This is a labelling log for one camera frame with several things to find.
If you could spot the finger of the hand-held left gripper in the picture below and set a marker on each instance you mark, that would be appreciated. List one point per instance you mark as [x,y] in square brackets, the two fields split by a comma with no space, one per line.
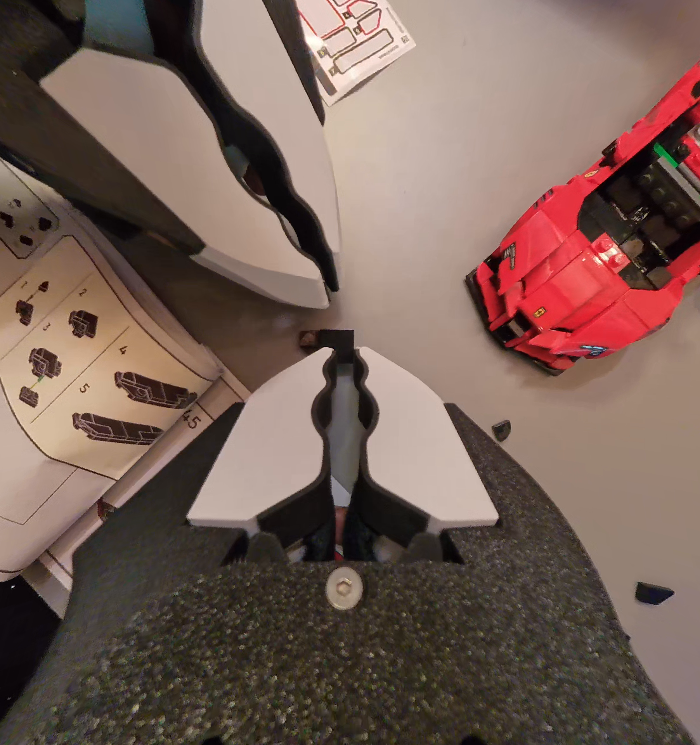
[280,116]
[152,145]

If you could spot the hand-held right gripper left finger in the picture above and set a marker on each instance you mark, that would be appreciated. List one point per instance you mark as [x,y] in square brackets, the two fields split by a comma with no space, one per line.
[262,460]

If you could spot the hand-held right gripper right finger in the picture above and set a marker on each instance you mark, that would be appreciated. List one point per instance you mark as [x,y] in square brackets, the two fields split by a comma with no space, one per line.
[425,460]

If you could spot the black L-shaped lego plate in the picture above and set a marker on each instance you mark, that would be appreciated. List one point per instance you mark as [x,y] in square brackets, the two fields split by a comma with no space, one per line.
[335,337]

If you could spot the red lego sports car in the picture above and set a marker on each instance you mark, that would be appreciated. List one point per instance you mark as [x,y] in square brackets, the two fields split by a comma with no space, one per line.
[571,291]

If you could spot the lego sticker sheet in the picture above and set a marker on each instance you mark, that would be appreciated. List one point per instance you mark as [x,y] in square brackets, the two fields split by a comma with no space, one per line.
[385,58]

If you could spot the lego instruction booklet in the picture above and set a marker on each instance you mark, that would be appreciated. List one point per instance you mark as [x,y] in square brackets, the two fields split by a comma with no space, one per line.
[12,494]

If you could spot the black lego slope piece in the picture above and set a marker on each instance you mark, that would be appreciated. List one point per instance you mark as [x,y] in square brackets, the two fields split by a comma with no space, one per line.
[652,592]

